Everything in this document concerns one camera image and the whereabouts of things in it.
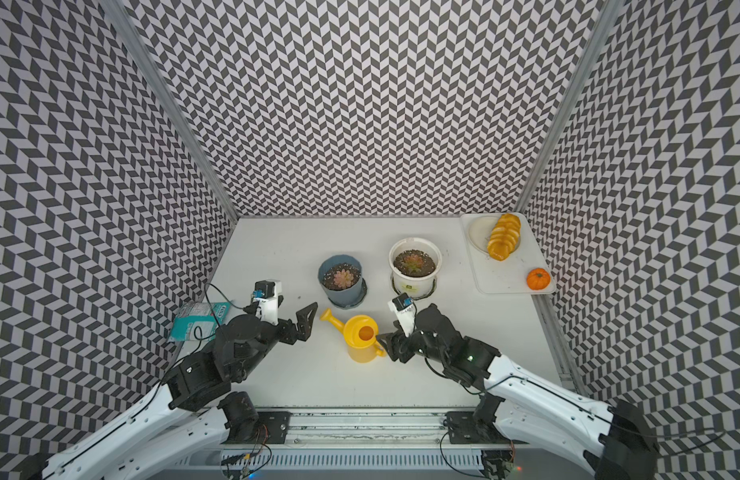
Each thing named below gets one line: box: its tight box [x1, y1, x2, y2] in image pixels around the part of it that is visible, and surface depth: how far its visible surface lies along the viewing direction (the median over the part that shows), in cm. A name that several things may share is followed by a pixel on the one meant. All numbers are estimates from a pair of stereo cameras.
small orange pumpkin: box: [526, 268, 551, 290], surface depth 96 cm
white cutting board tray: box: [461, 213, 556, 295], surface depth 104 cm
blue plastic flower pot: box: [318, 254, 363, 306], surface depth 94 cm
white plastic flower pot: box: [388, 237, 443, 299], surface depth 95 cm
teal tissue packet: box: [170, 301, 231, 341], surface depth 91 cm
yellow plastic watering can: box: [320, 308, 387, 364], surface depth 80 cm
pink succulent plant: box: [333, 268, 354, 288], surface depth 92 cm
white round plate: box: [469, 215, 501, 254], surface depth 112 cm
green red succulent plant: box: [404, 254, 425, 272], surface depth 95 cm
